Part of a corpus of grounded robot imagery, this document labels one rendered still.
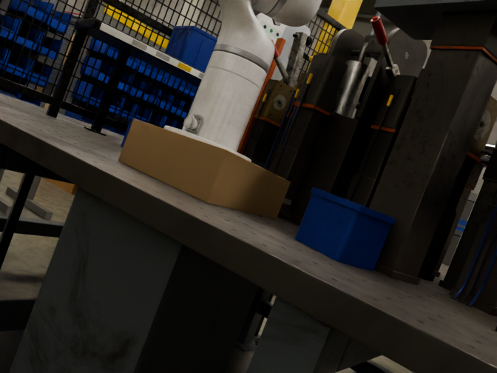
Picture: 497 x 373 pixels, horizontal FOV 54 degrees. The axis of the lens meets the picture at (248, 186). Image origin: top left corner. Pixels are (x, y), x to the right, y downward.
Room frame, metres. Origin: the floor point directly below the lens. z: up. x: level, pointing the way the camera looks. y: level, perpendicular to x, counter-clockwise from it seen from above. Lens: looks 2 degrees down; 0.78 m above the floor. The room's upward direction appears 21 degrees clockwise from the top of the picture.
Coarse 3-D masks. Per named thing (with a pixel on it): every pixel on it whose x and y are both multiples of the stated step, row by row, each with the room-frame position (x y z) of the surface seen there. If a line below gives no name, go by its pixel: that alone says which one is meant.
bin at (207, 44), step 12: (180, 36) 1.73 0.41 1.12; (192, 36) 1.68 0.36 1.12; (204, 36) 1.70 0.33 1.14; (168, 48) 1.78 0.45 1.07; (180, 48) 1.70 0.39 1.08; (192, 48) 1.69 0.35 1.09; (204, 48) 1.71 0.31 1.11; (180, 60) 1.68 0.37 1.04; (192, 60) 1.70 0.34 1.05; (204, 60) 1.72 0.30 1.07; (204, 72) 1.73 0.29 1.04
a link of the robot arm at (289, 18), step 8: (280, 0) 0.99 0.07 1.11; (288, 0) 0.99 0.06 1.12; (296, 0) 0.99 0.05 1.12; (304, 0) 0.99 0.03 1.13; (312, 0) 1.00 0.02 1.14; (320, 0) 1.02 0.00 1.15; (280, 8) 1.00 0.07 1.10; (288, 8) 1.00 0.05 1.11; (296, 8) 1.00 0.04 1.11; (304, 8) 1.00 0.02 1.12; (312, 8) 1.01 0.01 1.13; (272, 16) 1.03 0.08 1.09; (280, 16) 1.02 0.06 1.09; (288, 16) 1.01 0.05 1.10; (296, 16) 1.01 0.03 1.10; (304, 16) 1.02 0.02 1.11; (312, 16) 1.03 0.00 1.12; (288, 24) 1.04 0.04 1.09; (296, 24) 1.04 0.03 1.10; (304, 24) 1.05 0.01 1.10
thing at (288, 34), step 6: (288, 30) 1.79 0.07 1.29; (294, 30) 1.80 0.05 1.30; (300, 30) 1.82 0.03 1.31; (306, 30) 1.83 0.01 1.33; (282, 36) 1.78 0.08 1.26; (288, 36) 1.80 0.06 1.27; (288, 42) 1.80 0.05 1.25; (288, 48) 1.81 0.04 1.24; (282, 54) 1.80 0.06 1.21; (282, 60) 1.80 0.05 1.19; (276, 66) 1.79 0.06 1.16; (276, 72) 1.80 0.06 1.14; (276, 78) 1.80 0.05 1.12
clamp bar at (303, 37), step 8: (296, 32) 1.50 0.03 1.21; (296, 40) 1.49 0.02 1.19; (304, 40) 1.48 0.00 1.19; (296, 48) 1.49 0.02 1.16; (304, 48) 1.49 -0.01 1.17; (296, 56) 1.48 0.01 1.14; (288, 64) 1.51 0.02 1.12; (296, 64) 1.49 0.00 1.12; (288, 72) 1.50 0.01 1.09; (296, 72) 1.49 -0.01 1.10; (296, 80) 1.50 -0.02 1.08
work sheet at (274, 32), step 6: (258, 18) 2.03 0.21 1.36; (264, 18) 2.04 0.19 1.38; (270, 18) 2.06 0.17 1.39; (264, 24) 2.05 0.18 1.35; (270, 24) 2.07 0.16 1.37; (282, 24) 2.10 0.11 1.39; (270, 30) 2.07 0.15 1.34; (276, 30) 2.09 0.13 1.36; (282, 30) 2.11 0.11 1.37; (270, 36) 2.08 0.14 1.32; (276, 36) 2.10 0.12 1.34; (288, 54) 2.15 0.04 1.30
